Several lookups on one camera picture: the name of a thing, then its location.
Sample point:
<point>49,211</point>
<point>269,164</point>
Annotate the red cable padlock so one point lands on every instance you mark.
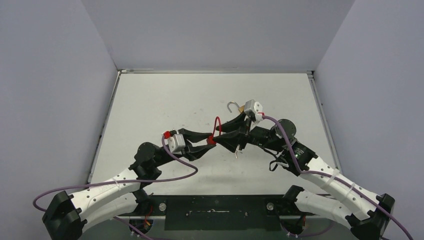
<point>217,127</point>

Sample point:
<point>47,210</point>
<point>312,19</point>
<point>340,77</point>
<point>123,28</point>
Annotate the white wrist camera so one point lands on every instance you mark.
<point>254,111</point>
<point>175,140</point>

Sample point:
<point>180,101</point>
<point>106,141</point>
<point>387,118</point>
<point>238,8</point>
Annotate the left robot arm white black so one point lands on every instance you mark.
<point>75,209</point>

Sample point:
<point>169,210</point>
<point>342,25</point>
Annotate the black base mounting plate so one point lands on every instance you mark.
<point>219,212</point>

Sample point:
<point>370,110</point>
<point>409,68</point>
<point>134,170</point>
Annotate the large brass padlock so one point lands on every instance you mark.
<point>233,106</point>

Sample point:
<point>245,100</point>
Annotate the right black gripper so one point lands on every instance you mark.
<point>245,131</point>

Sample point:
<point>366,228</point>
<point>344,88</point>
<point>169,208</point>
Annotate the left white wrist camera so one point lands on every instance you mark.
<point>175,140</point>

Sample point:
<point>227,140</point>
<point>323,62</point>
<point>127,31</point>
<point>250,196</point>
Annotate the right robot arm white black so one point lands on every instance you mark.
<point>365,213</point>

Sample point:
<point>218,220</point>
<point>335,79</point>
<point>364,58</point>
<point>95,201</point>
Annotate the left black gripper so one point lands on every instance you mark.
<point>191,152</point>

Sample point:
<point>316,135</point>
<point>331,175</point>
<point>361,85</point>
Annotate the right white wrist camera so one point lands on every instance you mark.
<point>254,111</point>

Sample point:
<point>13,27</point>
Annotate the silver key bunch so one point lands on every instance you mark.
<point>237,153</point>

